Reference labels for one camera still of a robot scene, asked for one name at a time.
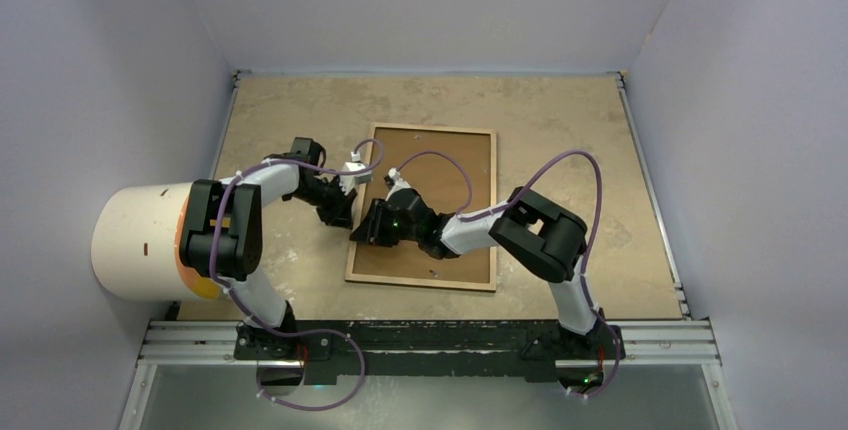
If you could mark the white cylinder orange lid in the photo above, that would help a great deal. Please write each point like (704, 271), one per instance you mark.
(135, 247)

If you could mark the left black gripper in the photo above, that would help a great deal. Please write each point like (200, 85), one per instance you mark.
(340, 214)

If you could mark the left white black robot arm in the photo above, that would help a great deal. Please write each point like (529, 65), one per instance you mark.
(222, 234)

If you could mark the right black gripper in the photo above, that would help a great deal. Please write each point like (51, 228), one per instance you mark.
(373, 228)

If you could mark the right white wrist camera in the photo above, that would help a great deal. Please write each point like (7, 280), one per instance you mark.
(394, 181)

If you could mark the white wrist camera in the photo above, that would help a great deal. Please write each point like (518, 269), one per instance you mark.
(354, 174)
(394, 181)

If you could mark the brown cardboard backing board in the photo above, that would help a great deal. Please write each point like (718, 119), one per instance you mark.
(437, 168)

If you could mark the black wooden picture frame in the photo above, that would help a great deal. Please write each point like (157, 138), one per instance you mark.
(493, 215)

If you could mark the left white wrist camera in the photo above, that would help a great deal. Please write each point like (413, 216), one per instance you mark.
(354, 174)

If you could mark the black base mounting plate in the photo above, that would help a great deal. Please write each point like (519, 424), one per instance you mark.
(537, 351)

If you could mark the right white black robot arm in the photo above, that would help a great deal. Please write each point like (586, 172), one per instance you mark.
(545, 238)

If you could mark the aluminium rail frame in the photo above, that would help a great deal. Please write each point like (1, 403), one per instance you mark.
(464, 143)

